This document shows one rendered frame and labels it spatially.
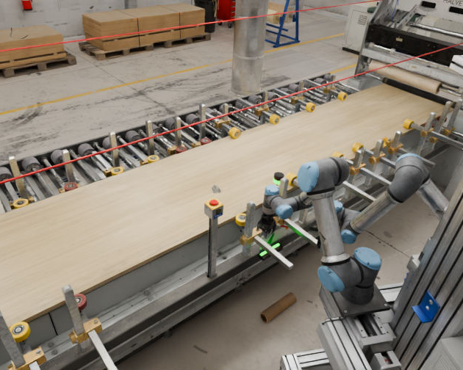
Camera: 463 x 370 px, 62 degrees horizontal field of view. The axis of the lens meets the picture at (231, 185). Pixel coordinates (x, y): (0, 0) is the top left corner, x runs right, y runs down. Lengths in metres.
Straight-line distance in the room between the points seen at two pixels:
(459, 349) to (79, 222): 1.90
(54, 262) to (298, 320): 1.73
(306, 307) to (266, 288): 0.34
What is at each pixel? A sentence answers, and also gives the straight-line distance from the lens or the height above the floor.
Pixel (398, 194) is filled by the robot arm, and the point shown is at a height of 1.44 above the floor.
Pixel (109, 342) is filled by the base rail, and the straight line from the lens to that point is 2.06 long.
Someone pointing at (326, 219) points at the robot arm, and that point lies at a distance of 1.58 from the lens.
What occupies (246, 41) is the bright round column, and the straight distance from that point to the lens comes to 6.01.
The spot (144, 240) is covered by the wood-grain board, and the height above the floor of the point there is 0.90.
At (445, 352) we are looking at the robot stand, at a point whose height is 1.21.
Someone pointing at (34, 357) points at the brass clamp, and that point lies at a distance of 1.94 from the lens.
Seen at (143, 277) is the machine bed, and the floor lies 0.71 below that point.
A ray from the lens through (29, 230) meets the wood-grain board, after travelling 2.40.
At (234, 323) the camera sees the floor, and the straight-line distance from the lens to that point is 2.91.
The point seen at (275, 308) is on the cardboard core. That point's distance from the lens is 2.92.
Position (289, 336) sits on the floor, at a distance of 2.90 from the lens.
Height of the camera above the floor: 2.40
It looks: 36 degrees down
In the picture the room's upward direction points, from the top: 4 degrees clockwise
